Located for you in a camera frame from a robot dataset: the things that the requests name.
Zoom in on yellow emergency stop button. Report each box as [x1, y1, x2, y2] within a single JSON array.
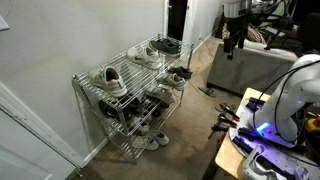
[[304, 117, 320, 134]]

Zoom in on white VR controller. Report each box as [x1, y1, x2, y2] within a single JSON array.
[[242, 144, 268, 180]]

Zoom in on dark grey sneaker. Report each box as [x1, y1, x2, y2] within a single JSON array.
[[167, 65, 193, 80], [148, 37, 183, 55]]

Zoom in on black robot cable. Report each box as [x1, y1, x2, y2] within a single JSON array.
[[252, 59, 320, 144]]

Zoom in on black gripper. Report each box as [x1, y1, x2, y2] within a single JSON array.
[[223, 13, 250, 61]]

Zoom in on grey couch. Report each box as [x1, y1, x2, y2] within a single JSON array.
[[207, 39, 299, 96]]

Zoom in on wooden table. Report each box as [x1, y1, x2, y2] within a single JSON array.
[[214, 87, 320, 180]]

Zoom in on black clamp orange handle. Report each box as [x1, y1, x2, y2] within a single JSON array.
[[208, 123, 231, 140], [219, 103, 241, 122], [217, 113, 238, 129]]

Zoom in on white light switch plate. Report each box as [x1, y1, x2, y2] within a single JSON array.
[[0, 14, 10, 32]]

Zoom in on small white shoe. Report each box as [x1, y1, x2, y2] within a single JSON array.
[[131, 116, 151, 134], [153, 130, 170, 147], [131, 134, 160, 152]]

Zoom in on chrome wire shoe rack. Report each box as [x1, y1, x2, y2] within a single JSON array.
[[71, 33, 195, 164]]

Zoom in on black shoe white stripes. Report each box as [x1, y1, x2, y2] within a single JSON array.
[[146, 96, 171, 119]]

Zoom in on black mounting bracket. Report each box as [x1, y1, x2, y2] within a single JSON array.
[[245, 96, 266, 113], [231, 135, 264, 164]]

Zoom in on plain white door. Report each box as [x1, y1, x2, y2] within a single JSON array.
[[0, 81, 88, 180]]

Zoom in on white shoe red lining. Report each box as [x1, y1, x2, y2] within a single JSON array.
[[88, 65, 129, 98]]

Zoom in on white shoe green insole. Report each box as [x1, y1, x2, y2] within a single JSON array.
[[156, 73, 186, 92]]

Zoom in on grey round base plate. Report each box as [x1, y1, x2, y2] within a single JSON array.
[[228, 96, 320, 180]]

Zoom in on white shoe black swoosh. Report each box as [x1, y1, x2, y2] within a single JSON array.
[[126, 45, 165, 70]]

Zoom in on orange extension cable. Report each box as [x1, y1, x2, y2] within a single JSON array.
[[187, 79, 231, 105]]

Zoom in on white shoe orange lining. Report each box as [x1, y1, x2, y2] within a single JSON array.
[[144, 83, 177, 105]]

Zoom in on patterned pillow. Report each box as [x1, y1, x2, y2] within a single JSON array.
[[221, 23, 264, 44]]

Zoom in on white door with frame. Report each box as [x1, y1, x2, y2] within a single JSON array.
[[162, 0, 198, 44]]

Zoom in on black chair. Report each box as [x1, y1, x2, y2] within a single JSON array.
[[296, 12, 320, 56]]

